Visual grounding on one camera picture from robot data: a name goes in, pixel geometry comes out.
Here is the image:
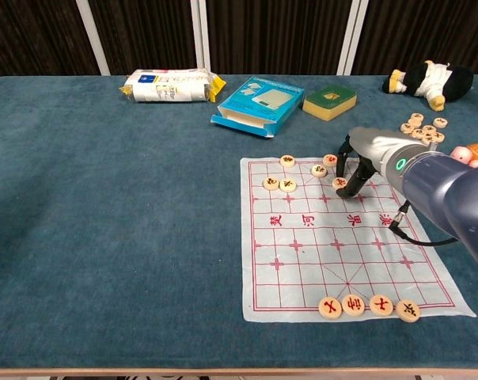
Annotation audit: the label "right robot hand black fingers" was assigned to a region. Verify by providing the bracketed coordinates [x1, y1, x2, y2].
[334, 127, 389, 200]

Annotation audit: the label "wooden chess piece red character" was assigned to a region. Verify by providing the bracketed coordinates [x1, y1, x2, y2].
[341, 294, 366, 318]
[369, 294, 395, 317]
[317, 296, 343, 321]

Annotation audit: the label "wooden chess piece black character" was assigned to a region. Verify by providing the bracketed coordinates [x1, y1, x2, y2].
[395, 299, 422, 324]

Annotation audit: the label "green yellow sponge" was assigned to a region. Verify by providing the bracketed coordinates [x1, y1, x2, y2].
[302, 84, 358, 120]

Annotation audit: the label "black white plush toy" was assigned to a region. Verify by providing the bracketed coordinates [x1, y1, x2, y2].
[382, 59, 476, 112]

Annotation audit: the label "blue kitchen scale box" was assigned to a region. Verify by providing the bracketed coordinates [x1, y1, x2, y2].
[210, 75, 306, 140]

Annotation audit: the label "plastic Chinese chess board sheet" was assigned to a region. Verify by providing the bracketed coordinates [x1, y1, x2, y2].
[239, 157, 477, 324]

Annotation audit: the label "white yellow snack package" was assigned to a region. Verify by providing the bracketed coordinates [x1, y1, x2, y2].
[119, 68, 227, 105]

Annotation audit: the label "teal felt table cloth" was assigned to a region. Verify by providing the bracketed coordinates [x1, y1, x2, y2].
[0, 74, 478, 371]

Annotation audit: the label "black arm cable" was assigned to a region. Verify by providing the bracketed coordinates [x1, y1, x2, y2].
[388, 199, 461, 247]

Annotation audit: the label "dark screen panel white frame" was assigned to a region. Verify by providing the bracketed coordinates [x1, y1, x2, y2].
[190, 0, 370, 76]
[0, 0, 112, 77]
[75, 0, 207, 76]
[336, 0, 478, 77]

